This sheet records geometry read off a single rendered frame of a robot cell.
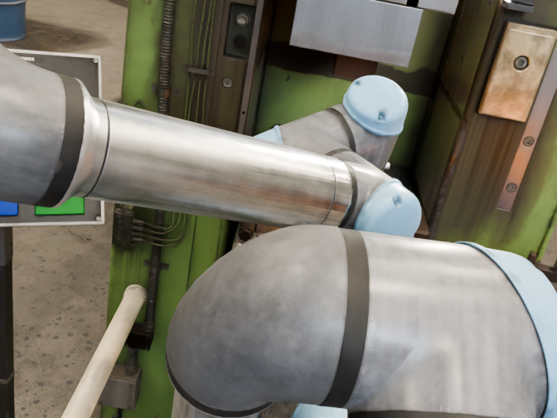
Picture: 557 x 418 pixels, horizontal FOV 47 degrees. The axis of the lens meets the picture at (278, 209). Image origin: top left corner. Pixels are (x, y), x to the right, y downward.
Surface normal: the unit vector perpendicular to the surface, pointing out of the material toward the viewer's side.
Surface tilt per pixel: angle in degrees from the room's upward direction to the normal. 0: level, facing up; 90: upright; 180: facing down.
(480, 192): 90
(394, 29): 90
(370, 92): 29
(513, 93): 90
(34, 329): 0
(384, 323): 56
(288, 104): 90
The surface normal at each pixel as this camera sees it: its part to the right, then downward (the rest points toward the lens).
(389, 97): 0.11, -0.55
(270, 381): -0.26, 0.65
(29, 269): 0.17, -0.88
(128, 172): 0.52, 0.40
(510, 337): 0.22, -0.22
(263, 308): -0.43, -0.26
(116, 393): -0.07, 0.44
